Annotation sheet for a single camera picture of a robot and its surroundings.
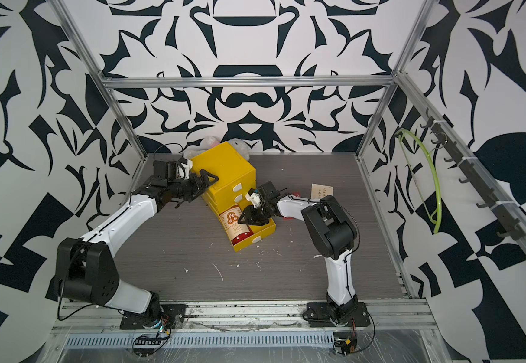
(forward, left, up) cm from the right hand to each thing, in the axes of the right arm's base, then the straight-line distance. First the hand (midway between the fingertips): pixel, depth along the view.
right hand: (241, 218), depth 93 cm
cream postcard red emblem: (-5, +2, -1) cm, 5 cm away
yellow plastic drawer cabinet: (+7, 0, +19) cm, 20 cm away
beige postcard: (+16, -35, -3) cm, 39 cm away
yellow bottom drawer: (-7, -7, +3) cm, 10 cm away
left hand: (+7, +10, +16) cm, 21 cm away
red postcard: (-3, -20, +22) cm, 30 cm away
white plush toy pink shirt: (+38, +16, +7) cm, 42 cm away
